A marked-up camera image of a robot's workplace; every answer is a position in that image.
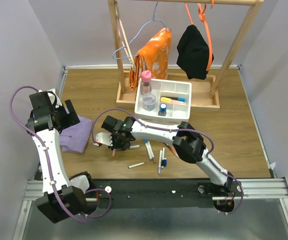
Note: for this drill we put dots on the aluminium frame rail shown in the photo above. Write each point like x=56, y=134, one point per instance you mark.
x=254, y=188

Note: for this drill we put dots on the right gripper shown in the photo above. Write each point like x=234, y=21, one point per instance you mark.
x=125, y=147

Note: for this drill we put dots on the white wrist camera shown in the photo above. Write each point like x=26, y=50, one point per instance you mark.
x=103, y=138
x=54, y=99

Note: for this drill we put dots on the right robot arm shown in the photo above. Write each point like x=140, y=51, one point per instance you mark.
x=187, y=142

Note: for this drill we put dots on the small white black-tip pen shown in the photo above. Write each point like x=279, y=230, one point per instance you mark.
x=136, y=165

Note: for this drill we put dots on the blue lid small jar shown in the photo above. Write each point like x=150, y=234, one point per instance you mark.
x=162, y=110

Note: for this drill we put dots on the purple folded cloth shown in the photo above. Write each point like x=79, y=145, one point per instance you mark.
x=75, y=138

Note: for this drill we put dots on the orange patterned cloth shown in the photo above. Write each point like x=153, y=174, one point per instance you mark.
x=154, y=57

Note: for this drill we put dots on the pink lid pen tube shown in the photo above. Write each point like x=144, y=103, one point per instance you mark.
x=146, y=77

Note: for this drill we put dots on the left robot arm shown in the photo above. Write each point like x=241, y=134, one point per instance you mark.
x=62, y=196

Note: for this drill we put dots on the black teal highlighter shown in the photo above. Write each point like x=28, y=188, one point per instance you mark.
x=178, y=99

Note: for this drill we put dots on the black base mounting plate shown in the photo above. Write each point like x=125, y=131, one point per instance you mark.
x=167, y=193

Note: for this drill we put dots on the white drawer organizer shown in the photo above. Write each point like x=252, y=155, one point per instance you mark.
x=176, y=113

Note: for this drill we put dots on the wooden clothes rack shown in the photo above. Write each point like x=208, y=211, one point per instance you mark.
x=204, y=92

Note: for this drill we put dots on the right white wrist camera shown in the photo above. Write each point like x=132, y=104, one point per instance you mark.
x=103, y=138

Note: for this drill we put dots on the lavender cap white marker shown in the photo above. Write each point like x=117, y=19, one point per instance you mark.
x=159, y=162

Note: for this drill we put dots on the grey cap white marker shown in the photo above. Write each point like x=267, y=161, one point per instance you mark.
x=135, y=146

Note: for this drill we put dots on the black white thin marker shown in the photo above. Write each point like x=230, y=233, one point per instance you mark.
x=162, y=157

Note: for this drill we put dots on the yellow pink highlighter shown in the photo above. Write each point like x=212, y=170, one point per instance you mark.
x=172, y=101

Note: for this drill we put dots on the clear paperclip jar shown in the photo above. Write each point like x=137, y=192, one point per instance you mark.
x=148, y=102

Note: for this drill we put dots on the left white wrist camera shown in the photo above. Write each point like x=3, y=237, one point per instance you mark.
x=54, y=99

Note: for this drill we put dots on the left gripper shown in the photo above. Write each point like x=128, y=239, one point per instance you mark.
x=71, y=118

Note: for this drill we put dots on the blue wire hanger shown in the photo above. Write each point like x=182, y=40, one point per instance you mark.
x=138, y=35

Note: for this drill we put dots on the red clear pen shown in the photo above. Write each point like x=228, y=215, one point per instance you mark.
x=172, y=150

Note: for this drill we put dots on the black garment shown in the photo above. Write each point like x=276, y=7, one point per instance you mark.
x=193, y=53

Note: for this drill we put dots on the blue cap white marker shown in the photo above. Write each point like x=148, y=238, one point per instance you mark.
x=148, y=150

